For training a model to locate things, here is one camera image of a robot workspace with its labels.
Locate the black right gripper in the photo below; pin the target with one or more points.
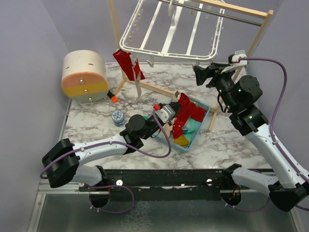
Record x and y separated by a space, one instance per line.
202 74

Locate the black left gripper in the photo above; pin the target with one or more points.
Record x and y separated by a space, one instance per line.
175 106

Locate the red snowflake sock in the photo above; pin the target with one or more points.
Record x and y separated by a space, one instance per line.
188 109

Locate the red beige reindeer sock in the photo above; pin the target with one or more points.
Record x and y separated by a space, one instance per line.
136 74

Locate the white plastic clip hanger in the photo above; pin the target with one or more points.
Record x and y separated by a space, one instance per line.
203 39

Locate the red santa sock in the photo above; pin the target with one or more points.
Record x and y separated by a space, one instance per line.
123 59

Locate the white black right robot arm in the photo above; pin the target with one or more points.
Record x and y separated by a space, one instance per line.
290 184

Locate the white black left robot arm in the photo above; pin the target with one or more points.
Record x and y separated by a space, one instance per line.
67 162

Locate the blue perforated plastic basket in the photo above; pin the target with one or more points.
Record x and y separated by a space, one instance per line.
190 136

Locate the cream ribbed sock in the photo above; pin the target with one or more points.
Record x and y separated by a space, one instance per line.
174 129

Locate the yellow sock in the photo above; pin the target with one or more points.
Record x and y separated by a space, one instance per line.
182 141

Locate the orange black highlighter pen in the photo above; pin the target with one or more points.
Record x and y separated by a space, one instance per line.
112 96

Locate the pastel round drawer box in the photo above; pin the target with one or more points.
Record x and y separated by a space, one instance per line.
84 76

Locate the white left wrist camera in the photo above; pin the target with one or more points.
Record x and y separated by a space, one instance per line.
161 114

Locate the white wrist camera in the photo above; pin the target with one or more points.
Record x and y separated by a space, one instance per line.
234 61
161 114

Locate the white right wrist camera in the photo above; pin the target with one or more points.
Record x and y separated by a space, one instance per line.
234 61

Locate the black mounting rail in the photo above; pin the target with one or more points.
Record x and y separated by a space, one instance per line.
169 185

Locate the wooden hanger rack frame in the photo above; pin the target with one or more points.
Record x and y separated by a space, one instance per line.
218 8

